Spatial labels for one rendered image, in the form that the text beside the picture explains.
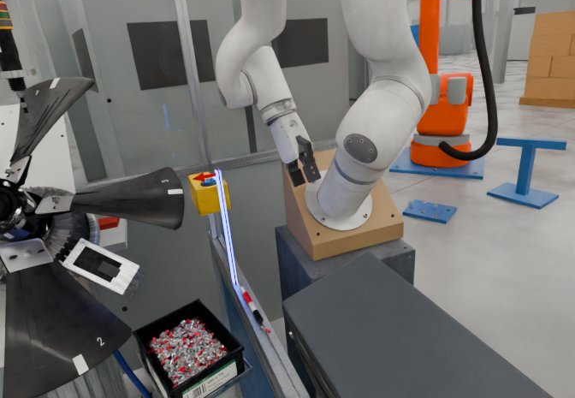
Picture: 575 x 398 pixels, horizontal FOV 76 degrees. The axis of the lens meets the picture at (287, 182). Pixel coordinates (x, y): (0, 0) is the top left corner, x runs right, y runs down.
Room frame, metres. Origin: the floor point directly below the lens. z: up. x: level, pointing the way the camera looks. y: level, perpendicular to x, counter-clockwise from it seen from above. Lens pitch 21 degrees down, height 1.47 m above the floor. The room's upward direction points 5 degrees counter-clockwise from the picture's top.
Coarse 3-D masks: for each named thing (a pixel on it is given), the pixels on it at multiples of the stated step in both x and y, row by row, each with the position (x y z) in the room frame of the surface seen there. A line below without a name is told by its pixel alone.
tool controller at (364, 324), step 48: (336, 288) 0.29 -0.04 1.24; (384, 288) 0.28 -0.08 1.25; (336, 336) 0.24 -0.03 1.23; (384, 336) 0.23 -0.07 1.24; (432, 336) 0.22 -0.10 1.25; (336, 384) 0.20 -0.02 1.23; (384, 384) 0.19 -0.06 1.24; (432, 384) 0.18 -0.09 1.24; (480, 384) 0.17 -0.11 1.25; (528, 384) 0.17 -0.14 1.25
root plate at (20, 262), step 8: (32, 240) 0.69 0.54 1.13; (40, 240) 0.70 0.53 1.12; (0, 248) 0.63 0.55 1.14; (8, 248) 0.64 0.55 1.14; (16, 248) 0.65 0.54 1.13; (24, 248) 0.66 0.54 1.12; (32, 248) 0.67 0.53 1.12; (40, 248) 0.68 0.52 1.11; (8, 256) 0.62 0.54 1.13; (24, 256) 0.64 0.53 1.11; (32, 256) 0.66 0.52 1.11; (40, 256) 0.67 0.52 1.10; (48, 256) 0.68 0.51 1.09; (8, 264) 0.61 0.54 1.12; (16, 264) 0.62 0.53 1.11; (24, 264) 0.63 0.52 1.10; (32, 264) 0.64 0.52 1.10
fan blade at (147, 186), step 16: (144, 176) 0.86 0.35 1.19; (160, 176) 0.86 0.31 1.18; (176, 176) 0.86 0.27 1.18; (80, 192) 0.77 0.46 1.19; (96, 192) 0.78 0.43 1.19; (112, 192) 0.78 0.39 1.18; (128, 192) 0.78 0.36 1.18; (144, 192) 0.78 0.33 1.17; (160, 192) 0.79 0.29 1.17; (80, 208) 0.70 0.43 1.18; (96, 208) 0.71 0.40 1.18; (112, 208) 0.71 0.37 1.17; (128, 208) 0.72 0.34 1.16; (144, 208) 0.73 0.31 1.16; (160, 208) 0.74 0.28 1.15; (176, 208) 0.75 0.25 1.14; (160, 224) 0.70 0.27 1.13; (176, 224) 0.71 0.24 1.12
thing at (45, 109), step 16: (48, 80) 0.94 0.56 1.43; (64, 80) 0.92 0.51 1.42; (80, 80) 0.90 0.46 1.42; (32, 96) 0.93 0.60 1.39; (48, 96) 0.89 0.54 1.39; (64, 96) 0.87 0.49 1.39; (80, 96) 0.86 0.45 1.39; (32, 112) 0.88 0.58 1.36; (48, 112) 0.84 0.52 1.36; (64, 112) 0.83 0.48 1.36; (32, 128) 0.82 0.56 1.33; (48, 128) 0.80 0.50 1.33; (16, 144) 0.83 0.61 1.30; (32, 144) 0.78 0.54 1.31; (16, 160) 0.78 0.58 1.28
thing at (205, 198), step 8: (192, 176) 1.17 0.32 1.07; (192, 184) 1.11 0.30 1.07; (200, 184) 1.08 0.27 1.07; (216, 184) 1.08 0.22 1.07; (224, 184) 1.08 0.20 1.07; (192, 192) 1.14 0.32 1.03; (200, 192) 1.05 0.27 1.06; (208, 192) 1.05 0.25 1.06; (216, 192) 1.06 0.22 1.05; (224, 192) 1.07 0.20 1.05; (200, 200) 1.05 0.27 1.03; (208, 200) 1.05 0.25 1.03; (216, 200) 1.06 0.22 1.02; (200, 208) 1.04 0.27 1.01; (208, 208) 1.05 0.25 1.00; (216, 208) 1.06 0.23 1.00
